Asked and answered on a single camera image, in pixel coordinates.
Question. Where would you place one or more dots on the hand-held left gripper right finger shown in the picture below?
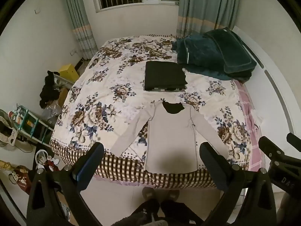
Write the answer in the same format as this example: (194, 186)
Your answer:
(211, 164)

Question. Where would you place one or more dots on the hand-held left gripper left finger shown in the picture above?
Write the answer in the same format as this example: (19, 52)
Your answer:
(90, 164)

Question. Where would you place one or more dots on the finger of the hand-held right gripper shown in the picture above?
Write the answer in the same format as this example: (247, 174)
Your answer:
(295, 139)
(272, 148)

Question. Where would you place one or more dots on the grey long-sleeve shirt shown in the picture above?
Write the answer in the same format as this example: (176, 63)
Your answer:
(171, 141)

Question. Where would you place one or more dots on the black clothes heap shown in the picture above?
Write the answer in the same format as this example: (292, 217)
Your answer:
(49, 91)

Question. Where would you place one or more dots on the black folded clothes stack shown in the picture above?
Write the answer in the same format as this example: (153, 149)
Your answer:
(164, 75)

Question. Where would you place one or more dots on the pink checked bed sheet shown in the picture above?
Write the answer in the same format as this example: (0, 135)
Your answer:
(255, 153)

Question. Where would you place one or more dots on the white round stand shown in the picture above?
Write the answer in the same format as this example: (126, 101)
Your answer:
(41, 157)

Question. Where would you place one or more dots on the person's grey slipper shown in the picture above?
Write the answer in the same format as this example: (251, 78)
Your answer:
(171, 195)
(150, 193)

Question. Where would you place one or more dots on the white bed headboard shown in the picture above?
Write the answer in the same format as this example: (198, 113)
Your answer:
(277, 87)

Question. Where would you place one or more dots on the person's black pants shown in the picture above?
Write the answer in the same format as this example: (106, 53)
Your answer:
(174, 211)

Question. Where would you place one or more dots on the clear plastic bag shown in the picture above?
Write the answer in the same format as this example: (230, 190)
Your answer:
(51, 113)

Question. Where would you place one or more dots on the teal shelf rack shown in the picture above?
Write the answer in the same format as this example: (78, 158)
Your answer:
(35, 122)

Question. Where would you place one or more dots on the red printed bag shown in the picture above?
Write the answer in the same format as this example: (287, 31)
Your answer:
(22, 181)

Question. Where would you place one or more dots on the floral bed quilt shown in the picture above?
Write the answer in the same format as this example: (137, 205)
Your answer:
(105, 94)

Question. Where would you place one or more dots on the brown cardboard box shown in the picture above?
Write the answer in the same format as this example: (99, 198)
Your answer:
(63, 96)

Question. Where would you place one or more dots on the yellow box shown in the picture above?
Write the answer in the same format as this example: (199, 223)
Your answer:
(69, 71)

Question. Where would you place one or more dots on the dark green pillow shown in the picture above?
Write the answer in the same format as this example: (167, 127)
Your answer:
(232, 49)

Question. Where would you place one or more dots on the dark green blanket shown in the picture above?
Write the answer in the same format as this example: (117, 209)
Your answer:
(197, 51)

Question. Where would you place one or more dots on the blue-grey striped curtain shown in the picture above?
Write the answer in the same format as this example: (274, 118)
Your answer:
(202, 9)
(80, 28)

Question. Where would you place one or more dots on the wall socket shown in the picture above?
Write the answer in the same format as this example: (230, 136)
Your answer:
(73, 52)

